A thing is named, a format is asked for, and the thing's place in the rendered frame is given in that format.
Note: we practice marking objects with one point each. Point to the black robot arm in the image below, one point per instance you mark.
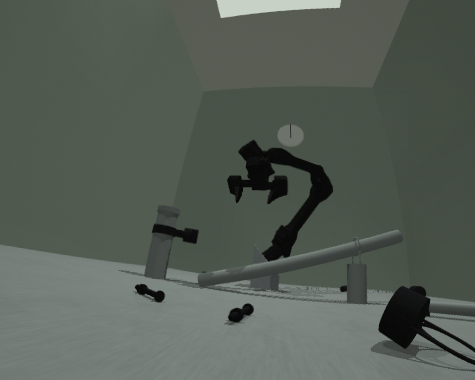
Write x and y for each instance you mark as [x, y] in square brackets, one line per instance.
[257, 161]

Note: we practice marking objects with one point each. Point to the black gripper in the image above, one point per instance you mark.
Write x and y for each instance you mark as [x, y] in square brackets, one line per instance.
[278, 187]

